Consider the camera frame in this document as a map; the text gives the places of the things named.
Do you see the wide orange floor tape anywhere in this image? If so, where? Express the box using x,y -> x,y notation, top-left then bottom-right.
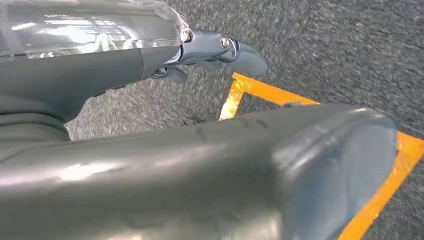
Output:
218,72 -> 424,240

